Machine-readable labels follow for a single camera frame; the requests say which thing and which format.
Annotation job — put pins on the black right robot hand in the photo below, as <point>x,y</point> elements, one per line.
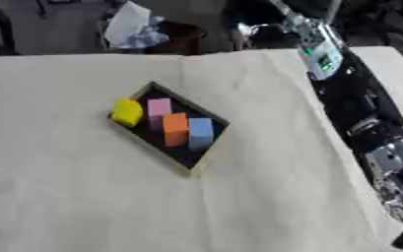
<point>270,40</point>

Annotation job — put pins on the right robot arm silver black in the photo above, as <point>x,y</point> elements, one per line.
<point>354,98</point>

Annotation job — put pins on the open box with black inside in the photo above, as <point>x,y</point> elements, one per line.
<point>178,154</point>

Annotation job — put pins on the dark brown bin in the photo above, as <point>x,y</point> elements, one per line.
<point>181,37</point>

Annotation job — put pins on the blue rectangular block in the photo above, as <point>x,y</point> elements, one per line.
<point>200,134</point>

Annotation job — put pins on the black office chair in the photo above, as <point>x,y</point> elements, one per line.
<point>391,19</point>

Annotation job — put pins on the pink rectangular block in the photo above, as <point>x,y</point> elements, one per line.
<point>159,107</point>

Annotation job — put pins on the orange rectangular block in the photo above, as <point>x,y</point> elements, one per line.
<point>175,129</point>

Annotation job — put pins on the white crumpled bag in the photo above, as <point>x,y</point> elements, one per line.
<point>128,24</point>

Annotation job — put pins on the yellow rounded block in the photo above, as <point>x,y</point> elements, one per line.
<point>126,112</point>

